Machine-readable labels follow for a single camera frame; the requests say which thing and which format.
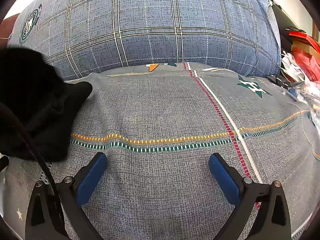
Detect brown headboard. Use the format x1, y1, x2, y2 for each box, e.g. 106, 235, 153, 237
0, 14, 19, 47

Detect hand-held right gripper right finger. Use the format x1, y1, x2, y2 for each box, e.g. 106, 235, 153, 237
209, 153, 292, 240

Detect red plastic bag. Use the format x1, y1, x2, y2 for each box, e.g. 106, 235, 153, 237
292, 47, 320, 82

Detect small black box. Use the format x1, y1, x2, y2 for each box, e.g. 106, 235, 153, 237
267, 75, 290, 88

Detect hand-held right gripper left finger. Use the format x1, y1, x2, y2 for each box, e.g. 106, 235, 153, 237
25, 152, 108, 240

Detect white plastic bag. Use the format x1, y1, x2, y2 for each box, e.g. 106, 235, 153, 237
280, 51, 310, 83

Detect grey printed bed sheet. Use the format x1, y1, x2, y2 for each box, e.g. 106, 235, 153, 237
0, 62, 320, 240

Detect clear plastic wrap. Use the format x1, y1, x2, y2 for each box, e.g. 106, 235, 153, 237
287, 80, 320, 112

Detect blue plaid pillow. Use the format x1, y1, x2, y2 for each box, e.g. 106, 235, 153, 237
7, 0, 282, 80

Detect black pants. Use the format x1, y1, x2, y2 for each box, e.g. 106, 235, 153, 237
0, 47, 93, 162

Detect red box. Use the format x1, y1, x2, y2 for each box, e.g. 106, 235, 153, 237
289, 31, 320, 53

